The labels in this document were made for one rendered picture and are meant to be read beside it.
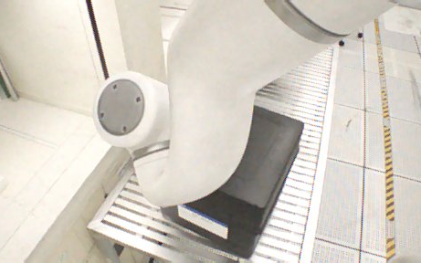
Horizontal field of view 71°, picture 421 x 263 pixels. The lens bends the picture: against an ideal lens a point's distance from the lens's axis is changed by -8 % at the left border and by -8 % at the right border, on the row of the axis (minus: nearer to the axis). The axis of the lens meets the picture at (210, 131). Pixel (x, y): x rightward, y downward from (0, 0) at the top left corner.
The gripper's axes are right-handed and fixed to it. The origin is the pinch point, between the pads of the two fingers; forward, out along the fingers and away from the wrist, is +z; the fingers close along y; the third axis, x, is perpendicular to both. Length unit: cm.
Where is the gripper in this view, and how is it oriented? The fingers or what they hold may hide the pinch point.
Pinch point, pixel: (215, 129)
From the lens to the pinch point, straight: 62.8
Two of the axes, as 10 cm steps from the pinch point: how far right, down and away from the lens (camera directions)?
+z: 3.3, 0.7, 9.4
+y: -8.8, -3.3, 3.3
